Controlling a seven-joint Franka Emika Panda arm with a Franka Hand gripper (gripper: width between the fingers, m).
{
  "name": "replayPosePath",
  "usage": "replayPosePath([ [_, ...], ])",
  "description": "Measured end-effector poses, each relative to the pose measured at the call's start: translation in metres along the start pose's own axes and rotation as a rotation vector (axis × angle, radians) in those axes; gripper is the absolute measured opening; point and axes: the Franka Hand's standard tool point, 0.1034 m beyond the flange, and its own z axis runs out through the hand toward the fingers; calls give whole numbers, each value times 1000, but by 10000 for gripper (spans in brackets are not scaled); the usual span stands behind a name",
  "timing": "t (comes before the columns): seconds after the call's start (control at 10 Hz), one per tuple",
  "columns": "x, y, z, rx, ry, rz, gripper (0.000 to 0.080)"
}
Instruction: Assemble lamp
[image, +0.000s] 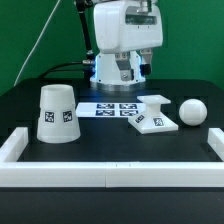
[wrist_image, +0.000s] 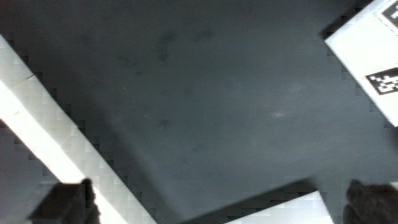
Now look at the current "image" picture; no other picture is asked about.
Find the white lamp shade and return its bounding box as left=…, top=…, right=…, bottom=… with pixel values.
left=37, top=84, right=81, bottom=144

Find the white lamp base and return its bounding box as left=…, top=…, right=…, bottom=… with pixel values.
left=128, top=95, right=178, bottom=134

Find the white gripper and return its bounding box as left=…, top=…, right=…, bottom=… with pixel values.
left=93, top=0, right=163, bottom=81

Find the white lamp bulb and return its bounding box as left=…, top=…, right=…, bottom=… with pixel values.
left=179, top=99, right=207, bottom=126

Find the black hose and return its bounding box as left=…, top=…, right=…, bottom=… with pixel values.
left=73, top=0, right=95, bottom=62

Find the white U-shaped fence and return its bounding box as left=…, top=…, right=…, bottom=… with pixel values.
left=0, top=127, right=224, bottom=188

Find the black cable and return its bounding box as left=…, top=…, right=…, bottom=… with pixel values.
left=39, top=60, right=94, bottom=80

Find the white cable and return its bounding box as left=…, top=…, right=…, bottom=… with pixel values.
left=13, top=0, right=62, bottom=87

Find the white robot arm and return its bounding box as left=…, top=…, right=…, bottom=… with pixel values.
left=90, top=0, right=163, bottom=91

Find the white marker sheet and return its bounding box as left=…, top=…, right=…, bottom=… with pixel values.
left=76, top=102, right=146, bottom=118

